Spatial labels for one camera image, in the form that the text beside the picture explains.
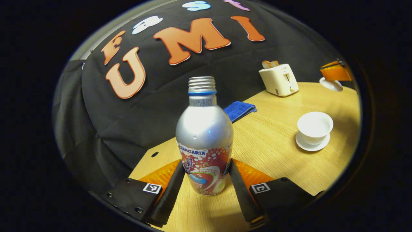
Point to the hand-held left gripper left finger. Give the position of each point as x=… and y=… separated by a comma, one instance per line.
x=170, y=196

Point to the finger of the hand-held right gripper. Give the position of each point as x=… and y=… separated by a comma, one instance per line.
x=336, y=73

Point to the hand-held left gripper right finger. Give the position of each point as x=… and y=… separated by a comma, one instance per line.
x=243, y=193

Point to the white teacup lid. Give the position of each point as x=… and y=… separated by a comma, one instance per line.
x=331, y=85

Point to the dark round coaster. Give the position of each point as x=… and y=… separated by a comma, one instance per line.
x=154, y=154

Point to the white teacup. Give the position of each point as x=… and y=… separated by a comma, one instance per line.
x=313, y=129

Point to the silver water bottle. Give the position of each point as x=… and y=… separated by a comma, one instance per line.
x=204, y=135

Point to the white toaster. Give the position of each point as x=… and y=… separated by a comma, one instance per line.
x=280, y=80

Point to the brown bread slice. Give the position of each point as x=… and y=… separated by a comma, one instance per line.
x=275, y=63
x=266, y=64

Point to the white saucer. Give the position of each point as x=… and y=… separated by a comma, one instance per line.
x=310, y=147

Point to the blue folded cloth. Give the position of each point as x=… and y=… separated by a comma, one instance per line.
x=238, y=109

